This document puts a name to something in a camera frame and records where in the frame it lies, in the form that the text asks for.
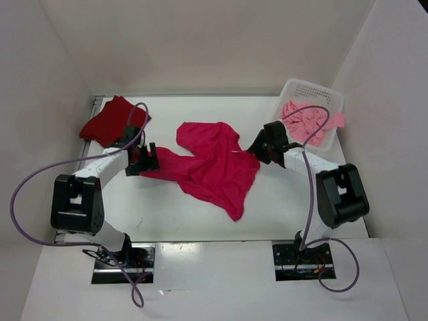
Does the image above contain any dark red t shirt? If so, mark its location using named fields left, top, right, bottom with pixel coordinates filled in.
left=80, top=96, right=151, bottom=148

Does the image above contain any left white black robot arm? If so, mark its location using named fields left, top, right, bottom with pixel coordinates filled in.
left=50, top=126, right=160, bottom=268

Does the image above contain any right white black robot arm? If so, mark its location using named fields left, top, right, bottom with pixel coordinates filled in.
left=247, top=121, right=370, bottom=263

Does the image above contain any light pink t shirt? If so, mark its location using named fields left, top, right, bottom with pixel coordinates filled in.
left=281, top=100, right=346, bottom=147

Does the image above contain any white plastic basket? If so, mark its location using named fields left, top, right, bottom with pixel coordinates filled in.
left=273, top=79, right=345, bottom=152

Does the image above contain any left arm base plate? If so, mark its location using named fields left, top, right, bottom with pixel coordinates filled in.
left=82, top=243, right=156, bottom=284

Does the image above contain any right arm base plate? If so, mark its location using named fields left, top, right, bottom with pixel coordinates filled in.
left=272, top=241, right=336, bottom=282

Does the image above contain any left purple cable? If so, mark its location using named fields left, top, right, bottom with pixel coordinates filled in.
left=9, top=102, right=150, bottom=308

